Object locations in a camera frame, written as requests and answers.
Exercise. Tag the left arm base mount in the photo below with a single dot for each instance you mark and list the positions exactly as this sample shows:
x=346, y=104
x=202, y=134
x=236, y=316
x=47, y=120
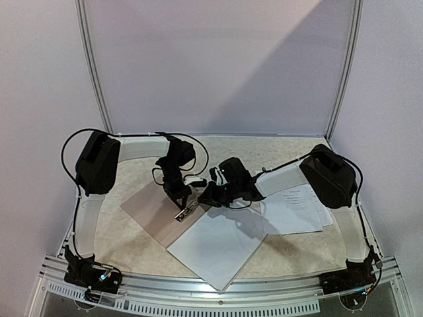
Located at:
x=92, y=275

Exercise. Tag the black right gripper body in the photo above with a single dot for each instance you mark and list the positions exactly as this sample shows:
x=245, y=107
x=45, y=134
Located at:
x=216, y=191

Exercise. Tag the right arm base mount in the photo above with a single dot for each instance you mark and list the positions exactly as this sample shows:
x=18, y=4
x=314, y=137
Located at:
x=358, y=278

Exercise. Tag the aluminium front rail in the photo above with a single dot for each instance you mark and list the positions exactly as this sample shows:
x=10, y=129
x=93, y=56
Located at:
x=54, y=268

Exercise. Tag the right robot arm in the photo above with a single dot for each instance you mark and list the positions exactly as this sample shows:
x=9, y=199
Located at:
x=335, y=180

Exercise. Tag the brown paper folder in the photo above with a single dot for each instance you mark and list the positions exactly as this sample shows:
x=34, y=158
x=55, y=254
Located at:
x=153, y=210

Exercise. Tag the perforated white cable tray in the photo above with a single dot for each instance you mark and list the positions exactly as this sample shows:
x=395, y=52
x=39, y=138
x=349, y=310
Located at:
x=63, y=300

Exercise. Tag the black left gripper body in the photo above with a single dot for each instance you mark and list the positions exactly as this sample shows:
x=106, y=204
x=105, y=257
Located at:
x=172, y=188

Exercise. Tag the metal folder clip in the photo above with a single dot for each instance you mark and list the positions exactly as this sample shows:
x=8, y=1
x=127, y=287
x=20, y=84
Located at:
x=189, y=209

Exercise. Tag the stack of printed papers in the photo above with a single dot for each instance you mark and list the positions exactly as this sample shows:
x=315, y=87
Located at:
x=294, y=211

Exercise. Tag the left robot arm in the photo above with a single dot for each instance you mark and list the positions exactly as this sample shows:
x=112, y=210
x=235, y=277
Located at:
x=95, y=175

